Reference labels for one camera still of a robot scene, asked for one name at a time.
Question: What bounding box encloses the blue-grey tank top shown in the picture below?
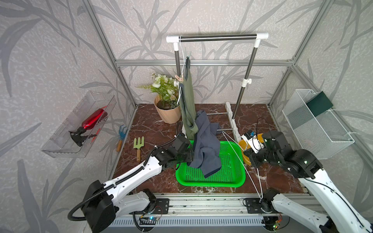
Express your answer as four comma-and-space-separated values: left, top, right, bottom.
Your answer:
187, 110, 221, 178

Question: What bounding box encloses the white wire hanger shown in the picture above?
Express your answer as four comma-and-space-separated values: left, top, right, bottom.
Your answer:
177, 41, 185, 103
222, 132, 263, 200

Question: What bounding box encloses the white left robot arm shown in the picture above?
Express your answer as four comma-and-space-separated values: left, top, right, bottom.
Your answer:
68, 122, 192, 233

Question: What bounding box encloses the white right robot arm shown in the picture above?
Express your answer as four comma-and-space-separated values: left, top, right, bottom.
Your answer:
244, 131, 373, 233

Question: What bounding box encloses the olive green tank top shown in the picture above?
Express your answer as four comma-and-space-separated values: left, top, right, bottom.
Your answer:
179, 57, 198, 140

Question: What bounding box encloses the green clothespin on hanger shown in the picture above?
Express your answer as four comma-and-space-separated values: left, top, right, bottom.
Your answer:
185, 51, 191, 60

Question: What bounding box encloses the yellow plastic bin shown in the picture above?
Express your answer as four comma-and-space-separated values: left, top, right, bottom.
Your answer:
238, 133, 266, 166

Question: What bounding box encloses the green perforated plastic basket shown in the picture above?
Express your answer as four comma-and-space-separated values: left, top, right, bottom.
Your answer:
175, 141, 246, 188

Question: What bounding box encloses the green garden hand fork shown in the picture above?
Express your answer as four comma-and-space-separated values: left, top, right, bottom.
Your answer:
134, 137, 145, 163

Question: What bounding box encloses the potted plant with white flowers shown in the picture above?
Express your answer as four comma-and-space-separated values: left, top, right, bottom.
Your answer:
137, 73, 181, 124

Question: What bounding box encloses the clothes rack with steel bars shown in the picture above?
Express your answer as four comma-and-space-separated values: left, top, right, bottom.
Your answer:
166, 33, 269, 142

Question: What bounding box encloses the blue garden hand rake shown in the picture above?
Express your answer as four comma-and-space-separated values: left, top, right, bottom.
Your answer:
116, 125, 127, 152

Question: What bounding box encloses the wooden clothespin on green top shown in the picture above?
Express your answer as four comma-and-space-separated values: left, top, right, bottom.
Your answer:
175, 75, 184, 83

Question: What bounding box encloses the dark green cloth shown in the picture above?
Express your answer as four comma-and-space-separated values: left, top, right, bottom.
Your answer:
306, 91, 334, 117

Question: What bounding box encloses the red spray bottle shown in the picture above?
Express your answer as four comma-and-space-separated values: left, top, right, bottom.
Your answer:
69, 106, 108, 147

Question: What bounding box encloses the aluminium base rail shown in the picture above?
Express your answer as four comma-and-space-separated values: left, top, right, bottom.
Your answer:
87, 193, 327, 228

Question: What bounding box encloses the white wire mesh basket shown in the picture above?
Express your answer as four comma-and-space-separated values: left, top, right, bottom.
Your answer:
282, 89, 355, 160

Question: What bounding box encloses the clear acrylic wall shelf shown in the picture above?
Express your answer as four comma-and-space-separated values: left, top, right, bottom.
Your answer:
41, 91, 117, 158

